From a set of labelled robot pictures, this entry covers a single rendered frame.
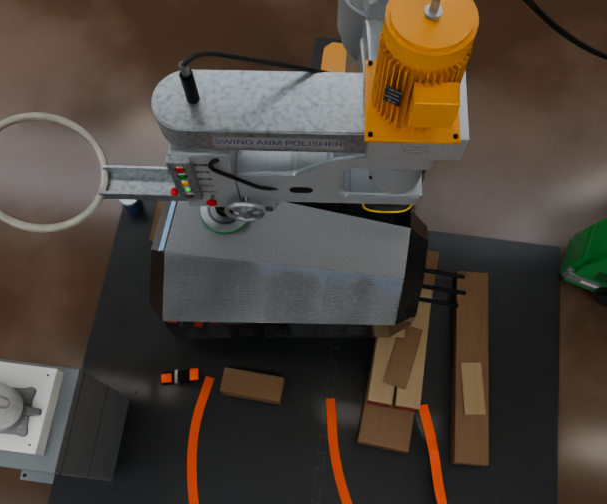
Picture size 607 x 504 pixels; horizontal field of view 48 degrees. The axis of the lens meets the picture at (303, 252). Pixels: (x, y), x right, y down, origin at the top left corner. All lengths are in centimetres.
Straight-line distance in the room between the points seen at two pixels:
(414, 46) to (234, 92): 64
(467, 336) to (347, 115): 173
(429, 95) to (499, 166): 225
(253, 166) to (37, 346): 188
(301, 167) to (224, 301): 85
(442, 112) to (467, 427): 194
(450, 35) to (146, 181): 142
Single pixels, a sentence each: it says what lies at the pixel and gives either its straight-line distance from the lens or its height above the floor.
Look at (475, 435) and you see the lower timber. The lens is 346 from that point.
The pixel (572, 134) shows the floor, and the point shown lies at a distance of 429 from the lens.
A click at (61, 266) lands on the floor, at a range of 393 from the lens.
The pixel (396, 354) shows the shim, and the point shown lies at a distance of 332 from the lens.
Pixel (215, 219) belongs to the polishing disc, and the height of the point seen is 88.
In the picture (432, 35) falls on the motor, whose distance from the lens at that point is 178.
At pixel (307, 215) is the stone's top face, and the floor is 82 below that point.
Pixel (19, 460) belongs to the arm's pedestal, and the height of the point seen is 80.
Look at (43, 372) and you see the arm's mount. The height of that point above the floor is 88.
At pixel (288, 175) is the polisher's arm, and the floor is 138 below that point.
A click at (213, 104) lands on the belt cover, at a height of 169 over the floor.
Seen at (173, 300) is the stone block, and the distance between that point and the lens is 300.
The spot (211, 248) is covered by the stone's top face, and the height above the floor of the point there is 82.
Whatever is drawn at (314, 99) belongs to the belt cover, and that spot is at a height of 169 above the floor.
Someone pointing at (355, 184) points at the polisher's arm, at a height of 124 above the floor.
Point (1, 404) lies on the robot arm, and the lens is 264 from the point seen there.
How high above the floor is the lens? 349
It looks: 70 degrees down
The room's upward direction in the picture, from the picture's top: 2 degrees counter-clockwise
